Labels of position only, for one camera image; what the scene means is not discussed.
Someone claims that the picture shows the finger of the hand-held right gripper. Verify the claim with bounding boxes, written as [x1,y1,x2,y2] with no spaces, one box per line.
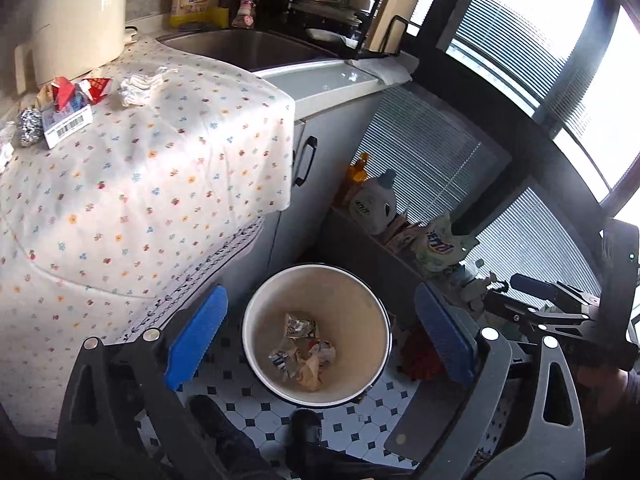
[510,274,602,309]
[482,285,597,341]

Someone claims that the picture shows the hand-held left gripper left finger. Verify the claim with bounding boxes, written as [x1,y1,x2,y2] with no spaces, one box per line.
[55,285,236,480]

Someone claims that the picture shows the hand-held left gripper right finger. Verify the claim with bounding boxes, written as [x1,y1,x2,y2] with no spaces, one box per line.
[385,282,587,480]

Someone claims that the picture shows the cream round trash bin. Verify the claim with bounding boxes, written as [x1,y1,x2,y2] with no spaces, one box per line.
[242,263,392,407]

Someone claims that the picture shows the white barcode box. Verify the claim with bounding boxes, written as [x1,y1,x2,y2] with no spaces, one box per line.
[41,102,95,150]

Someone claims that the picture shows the white tissue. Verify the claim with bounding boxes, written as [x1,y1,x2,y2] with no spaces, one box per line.
[118,66,173,107]

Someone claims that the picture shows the foil ball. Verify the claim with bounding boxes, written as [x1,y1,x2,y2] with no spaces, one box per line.
[17,107,45,148]

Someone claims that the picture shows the red white carton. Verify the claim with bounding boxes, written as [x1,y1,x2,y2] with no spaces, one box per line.
[75,76,114,106]

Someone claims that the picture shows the small wrapper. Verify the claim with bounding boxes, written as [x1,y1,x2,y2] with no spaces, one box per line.
[0,121,20,168]

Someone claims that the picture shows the person's right forearm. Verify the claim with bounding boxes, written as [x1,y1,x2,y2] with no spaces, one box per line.
[575,366,640,466]

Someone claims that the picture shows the red cloth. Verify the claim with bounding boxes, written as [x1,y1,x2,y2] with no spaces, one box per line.
[397,325,451,382]

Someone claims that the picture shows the crumpled silver wrapper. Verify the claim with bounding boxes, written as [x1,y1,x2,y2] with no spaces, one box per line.
[267,340,301,383]

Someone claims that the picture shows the black shoe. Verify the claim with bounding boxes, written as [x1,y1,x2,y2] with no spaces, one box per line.
[289,408,327,463]
[186,394,273,480]

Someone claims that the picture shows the green white refill pouch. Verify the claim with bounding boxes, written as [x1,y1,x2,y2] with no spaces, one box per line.
[415,212,478,273]

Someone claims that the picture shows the crumpled printed wrapper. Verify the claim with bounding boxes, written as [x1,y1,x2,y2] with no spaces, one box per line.
[282,312,321,343]

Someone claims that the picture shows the crumpled tan paper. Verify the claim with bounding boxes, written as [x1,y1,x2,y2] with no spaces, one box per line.
[295,352,332,392]

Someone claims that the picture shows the white laundry detergent bottle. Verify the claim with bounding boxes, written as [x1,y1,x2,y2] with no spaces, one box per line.
[347,169,398,235]

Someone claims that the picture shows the floral white tablecloth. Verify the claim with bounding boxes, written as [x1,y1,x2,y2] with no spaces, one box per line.
[0,35,297,351]

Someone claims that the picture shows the grey window blind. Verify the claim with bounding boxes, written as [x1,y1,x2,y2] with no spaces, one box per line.
[350,0,640,311]

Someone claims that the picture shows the orange bottle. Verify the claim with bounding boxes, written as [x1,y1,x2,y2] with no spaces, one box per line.
[340,152,372,206]

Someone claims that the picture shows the grey cabinet door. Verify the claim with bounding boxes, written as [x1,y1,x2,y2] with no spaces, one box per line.
[267,85,393,273]

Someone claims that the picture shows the white folded cloth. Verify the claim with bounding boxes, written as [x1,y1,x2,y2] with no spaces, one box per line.
[349,56,420,85]

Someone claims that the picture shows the stainless steel sink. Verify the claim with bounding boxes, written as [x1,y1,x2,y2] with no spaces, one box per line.
[156,29,346,73]

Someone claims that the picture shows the wooden cutting board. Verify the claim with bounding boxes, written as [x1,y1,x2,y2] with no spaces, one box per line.
[369,0,432,55]

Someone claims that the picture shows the black dish rack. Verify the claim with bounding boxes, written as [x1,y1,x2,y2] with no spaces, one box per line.
[287,0,423,58]

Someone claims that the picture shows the cream air fryer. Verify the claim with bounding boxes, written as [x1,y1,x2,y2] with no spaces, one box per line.
[14,0,132,96]

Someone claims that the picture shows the stacked metal pans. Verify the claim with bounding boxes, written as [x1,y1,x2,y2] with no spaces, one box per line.
[290,0,377,31]

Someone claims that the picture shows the black cabinet handle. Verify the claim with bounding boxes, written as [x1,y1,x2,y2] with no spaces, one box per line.
[292,135,319,187]

